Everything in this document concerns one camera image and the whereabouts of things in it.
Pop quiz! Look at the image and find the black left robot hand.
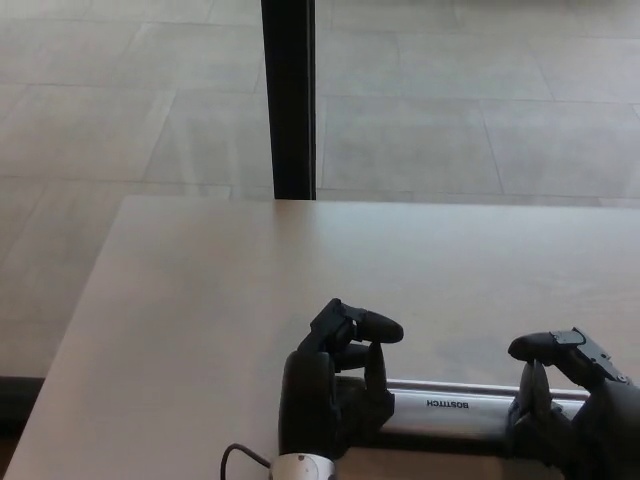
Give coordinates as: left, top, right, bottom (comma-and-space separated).
278, 298, 405, 459

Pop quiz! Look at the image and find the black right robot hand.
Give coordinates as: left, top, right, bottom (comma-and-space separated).
507, 327, 640, 480

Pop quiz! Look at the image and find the silver Bostitch hole punch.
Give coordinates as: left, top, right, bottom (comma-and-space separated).
332, 377, 592, 445

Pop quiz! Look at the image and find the black floor baseboard strip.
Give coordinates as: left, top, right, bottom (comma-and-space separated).
0, 375, 47, 437

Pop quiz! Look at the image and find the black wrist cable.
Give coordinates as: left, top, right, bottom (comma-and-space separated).
221, 442, 274, 480

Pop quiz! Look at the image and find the black vertical post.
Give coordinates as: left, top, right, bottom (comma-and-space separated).
260, 0, 318, 202

